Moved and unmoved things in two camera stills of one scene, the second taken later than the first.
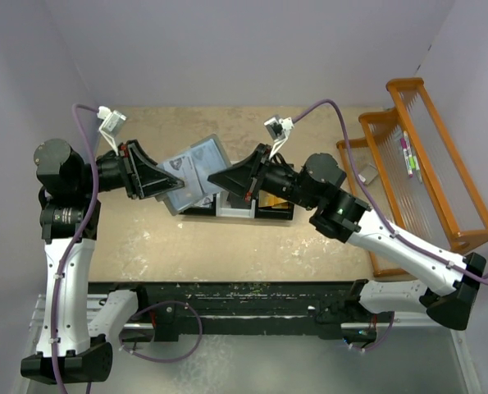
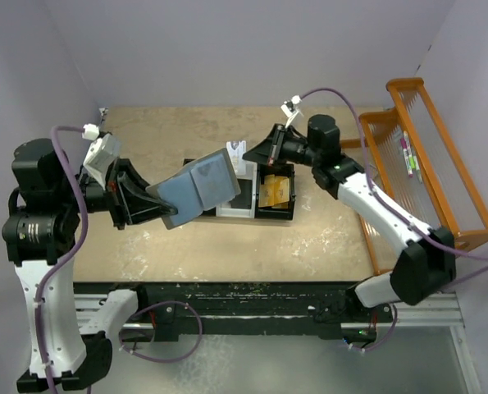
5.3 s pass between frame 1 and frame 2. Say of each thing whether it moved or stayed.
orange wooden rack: stayed
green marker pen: stayed
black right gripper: moved
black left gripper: moved
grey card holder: moved
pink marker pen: stayed
